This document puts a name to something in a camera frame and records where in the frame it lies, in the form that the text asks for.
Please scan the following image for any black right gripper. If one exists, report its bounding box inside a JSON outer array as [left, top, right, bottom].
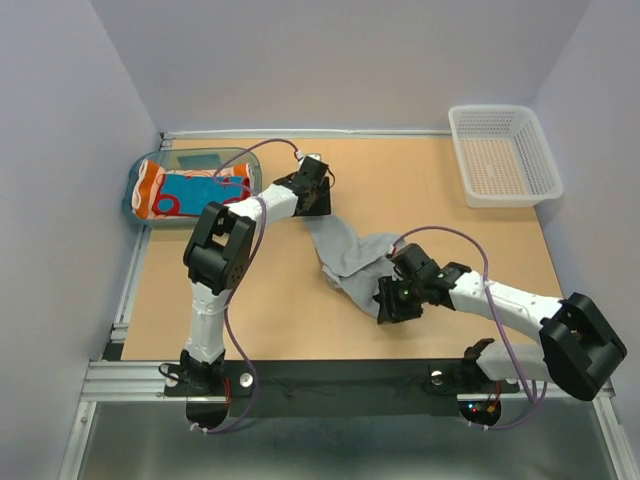
[[375, 273, 425, 324]]

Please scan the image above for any grey cloth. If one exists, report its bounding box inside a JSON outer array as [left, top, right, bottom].
[[304, 215, 399, 319]]

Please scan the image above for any red and blue cloth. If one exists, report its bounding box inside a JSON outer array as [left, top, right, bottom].
[[151, 174, 252, 217]]

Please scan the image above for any orange and white towel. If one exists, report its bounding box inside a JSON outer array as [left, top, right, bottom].
[[125, 159, 255, 221]]

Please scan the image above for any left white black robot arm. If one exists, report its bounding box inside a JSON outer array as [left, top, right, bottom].
[[173, 156, 334, 394]]

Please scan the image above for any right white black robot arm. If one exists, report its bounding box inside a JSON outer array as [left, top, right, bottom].
[[374, 244, 627, 401]]

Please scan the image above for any teal translucent plastic tub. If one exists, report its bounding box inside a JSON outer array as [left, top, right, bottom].
[[122, 147, 262, 228]]

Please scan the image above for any white perforated plastic basket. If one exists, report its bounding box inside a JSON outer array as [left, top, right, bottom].
[[448, 105, 564, 208]]

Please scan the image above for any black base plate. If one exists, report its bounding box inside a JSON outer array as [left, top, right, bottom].
[[159, 359, 517, 418]]

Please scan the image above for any aluminium frame rail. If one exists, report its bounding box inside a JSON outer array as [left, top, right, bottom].
[[79, 355, 615, 401]]

